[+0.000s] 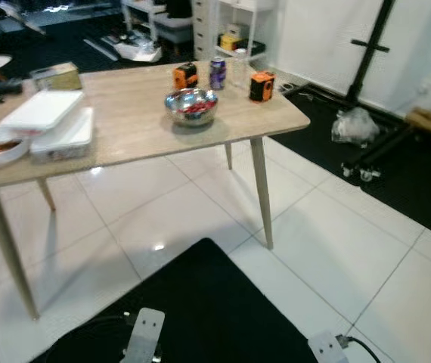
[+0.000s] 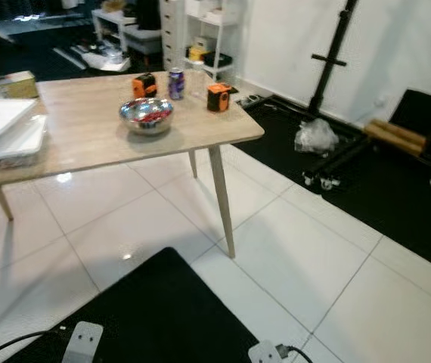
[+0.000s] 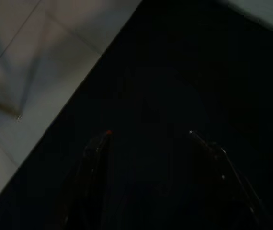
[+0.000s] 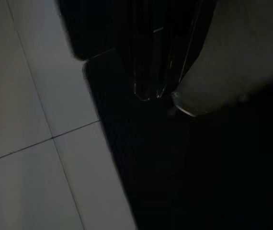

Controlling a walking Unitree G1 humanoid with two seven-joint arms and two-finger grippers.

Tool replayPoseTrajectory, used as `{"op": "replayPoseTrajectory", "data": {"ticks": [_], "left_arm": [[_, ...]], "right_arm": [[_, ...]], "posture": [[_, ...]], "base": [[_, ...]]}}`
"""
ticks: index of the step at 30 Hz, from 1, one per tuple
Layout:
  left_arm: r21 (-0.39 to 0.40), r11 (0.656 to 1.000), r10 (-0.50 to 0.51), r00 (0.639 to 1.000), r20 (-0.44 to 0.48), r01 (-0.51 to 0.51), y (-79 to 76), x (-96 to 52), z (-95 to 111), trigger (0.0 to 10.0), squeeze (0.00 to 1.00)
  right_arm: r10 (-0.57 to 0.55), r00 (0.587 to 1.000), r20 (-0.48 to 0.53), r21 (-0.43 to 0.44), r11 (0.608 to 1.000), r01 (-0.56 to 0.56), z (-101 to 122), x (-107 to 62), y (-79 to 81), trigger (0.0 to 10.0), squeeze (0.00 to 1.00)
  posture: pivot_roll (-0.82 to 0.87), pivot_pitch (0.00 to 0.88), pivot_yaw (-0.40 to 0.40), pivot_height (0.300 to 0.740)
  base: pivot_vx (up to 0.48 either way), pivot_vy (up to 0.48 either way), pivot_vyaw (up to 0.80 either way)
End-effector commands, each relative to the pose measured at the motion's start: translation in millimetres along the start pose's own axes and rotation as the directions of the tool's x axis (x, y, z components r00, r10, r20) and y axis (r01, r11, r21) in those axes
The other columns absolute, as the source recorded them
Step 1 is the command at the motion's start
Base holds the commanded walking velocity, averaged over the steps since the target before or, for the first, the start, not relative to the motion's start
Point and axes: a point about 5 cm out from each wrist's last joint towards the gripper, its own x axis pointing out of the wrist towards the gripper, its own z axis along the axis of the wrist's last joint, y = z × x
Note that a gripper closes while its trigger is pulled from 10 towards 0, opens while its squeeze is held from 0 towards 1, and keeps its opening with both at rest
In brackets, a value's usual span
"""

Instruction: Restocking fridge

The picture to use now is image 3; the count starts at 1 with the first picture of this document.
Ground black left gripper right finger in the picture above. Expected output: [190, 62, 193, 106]
[189, 130, 271, 230]

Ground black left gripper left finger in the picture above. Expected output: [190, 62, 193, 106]
[62, 130, 114, 230]

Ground black floor rug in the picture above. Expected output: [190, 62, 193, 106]
[0, 0, 273, 230]

